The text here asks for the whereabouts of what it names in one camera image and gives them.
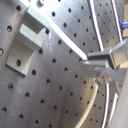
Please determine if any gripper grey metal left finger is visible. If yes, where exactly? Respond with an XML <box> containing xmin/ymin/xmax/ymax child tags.
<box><xmin>83</xmin><ymin>61</ymin><xmax>127</xmax><ymax>85</ymax></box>

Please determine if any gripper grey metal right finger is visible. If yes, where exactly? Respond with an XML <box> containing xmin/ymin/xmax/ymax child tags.
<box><xmin>87</xmin><ymin>49</ymin><xmax>113</xmax><ymax>61</ymax></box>

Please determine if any white cable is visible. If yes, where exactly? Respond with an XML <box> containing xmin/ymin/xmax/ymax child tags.
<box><xmin>19</xmin><ymin>0</ymin><xmax>109</xmax><ymax>128</ymax></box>

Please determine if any blue object at edge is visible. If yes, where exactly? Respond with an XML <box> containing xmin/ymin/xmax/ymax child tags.
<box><xmin>120</xmin><ymin>21</ymin><xmax>128</xmax><ymax>29</ymax></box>

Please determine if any grey metal cable clip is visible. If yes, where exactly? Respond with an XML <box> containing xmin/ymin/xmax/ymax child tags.
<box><xmin>5</xmin><ymin>23</ymin><xmax>44</xmax><ymax>76</ymax></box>

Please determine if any grey metal bracket top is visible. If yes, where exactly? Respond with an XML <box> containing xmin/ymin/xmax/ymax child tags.
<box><xmin>23</xmin><ymin>6</ymin><xmax>50</xmax><ymax>33</ymax></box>

